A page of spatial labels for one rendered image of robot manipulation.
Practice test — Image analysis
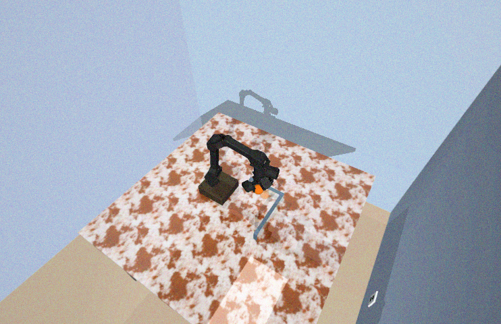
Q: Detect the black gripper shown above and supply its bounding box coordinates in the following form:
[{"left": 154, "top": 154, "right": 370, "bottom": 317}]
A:
[{"left": 242, "top": 171, "right": 265, "bottom": 192}]

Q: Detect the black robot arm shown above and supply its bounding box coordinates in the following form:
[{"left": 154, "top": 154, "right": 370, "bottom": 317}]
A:
[{"left": 204, "top": 134, "right": 280, "bottom": 190}]

